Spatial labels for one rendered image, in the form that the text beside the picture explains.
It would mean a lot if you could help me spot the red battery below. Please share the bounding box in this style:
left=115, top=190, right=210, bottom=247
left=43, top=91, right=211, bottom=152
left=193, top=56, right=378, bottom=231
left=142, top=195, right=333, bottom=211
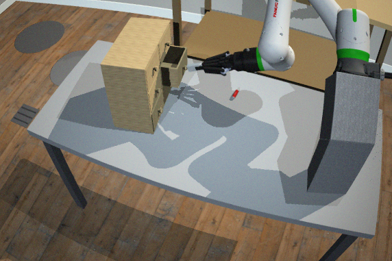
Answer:
left=232, top=90, right=238, bottom=99

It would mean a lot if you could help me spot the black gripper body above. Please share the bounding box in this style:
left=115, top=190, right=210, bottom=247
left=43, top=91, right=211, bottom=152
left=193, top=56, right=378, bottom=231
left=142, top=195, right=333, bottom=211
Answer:
left=221, top=51, right=245, bottom=71

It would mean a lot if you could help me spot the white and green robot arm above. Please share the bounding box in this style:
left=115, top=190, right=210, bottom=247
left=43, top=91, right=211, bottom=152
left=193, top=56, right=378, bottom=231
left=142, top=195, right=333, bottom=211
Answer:
left=242, top=0, right=392, bottom=81

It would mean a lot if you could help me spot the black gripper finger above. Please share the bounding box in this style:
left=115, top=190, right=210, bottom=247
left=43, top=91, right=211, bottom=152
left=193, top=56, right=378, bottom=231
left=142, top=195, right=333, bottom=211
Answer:
left=194, top=51, right=231, bottom=64
left=187, top=60, right=231, bottom=76

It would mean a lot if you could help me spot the small wooden chest of drawers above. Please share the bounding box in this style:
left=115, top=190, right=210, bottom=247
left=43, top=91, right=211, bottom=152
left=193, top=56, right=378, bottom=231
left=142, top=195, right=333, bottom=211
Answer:
left=101, top=17, right=171, bottom=134

